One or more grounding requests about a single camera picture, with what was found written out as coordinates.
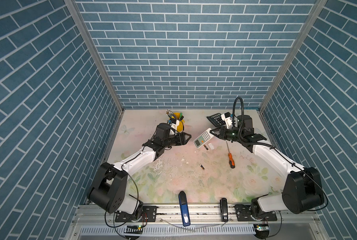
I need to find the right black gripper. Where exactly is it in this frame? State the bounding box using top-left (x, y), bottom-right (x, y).
top-left (209, 126), bottom-right (243, 142)

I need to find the yellow metal pen cup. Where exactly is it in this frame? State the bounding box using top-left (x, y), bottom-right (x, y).
top-left (174, 113), bottom-right (184, 133)

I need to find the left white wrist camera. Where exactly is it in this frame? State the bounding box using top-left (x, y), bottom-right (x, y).
top-left (167, 118), bottom-right (180, 136)

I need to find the blue black clamp handle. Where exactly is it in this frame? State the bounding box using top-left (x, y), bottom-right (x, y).
top-left (178, 191), bottom-right (190, 227)

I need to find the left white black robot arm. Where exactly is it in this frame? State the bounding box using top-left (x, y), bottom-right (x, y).
top-left (87, 123), bottom-right (191, 218)

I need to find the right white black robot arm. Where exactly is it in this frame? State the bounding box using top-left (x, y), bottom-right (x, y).
top-left (210, 113), bottom-right (328, 218)

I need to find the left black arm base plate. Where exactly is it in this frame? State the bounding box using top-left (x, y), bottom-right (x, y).
top-left (115, 206), bottom-right (157, 223)

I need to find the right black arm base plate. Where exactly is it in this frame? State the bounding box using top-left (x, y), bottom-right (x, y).
top-left (234, 204), bottom-right (277, 222)

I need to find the black corrugated cable hose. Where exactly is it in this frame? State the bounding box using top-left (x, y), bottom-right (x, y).
top-left (231, 96), bottom-right (275, 149)

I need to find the aluminium front rail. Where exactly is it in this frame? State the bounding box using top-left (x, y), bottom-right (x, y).
top-left (72, 203), bottom-right (319, 227)

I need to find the bundle of pencils in cup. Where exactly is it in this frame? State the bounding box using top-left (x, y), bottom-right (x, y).
top-left (165, 110), bottom-right (176, 120)

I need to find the orange black handled screwdriver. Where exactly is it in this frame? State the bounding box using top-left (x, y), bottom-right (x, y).
top-left (226, 143), bottom-right (235, 169)

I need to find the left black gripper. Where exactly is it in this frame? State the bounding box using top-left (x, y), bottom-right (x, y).
top-left (161, 131), bottom-right (191, 149)

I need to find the black desk calculator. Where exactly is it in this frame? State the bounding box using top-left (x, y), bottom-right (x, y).
top-left (206, 113), bottom-right (226, 128)

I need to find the white remote control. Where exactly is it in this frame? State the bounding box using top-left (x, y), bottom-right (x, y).
top-left (193, 128), bottom-right (214, 149)

